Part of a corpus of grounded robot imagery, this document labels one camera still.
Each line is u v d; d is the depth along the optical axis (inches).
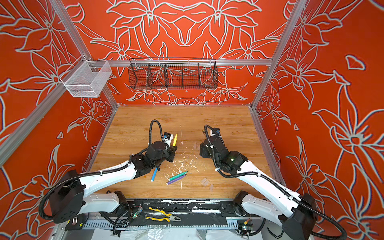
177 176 32.8
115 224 23.1
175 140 31.1
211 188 31.3
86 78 36.2
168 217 27.5
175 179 32.1
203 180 32.2
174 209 29.0
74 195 15.7
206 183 32.0
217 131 25.7
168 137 27.6
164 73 39.7
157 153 24.2
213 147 21.0
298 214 14.9
